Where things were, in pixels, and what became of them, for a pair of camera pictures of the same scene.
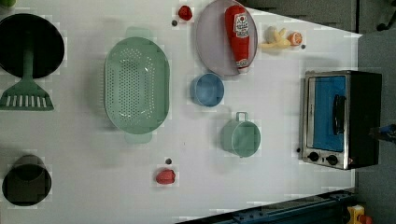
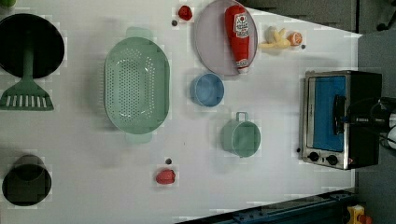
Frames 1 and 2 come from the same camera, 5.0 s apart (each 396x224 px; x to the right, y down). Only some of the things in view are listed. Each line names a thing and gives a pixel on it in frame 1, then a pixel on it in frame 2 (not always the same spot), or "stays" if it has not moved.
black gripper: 384,133 → 376,116
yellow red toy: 357,216 stays
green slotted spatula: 26,95 stays
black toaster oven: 342,119 stays
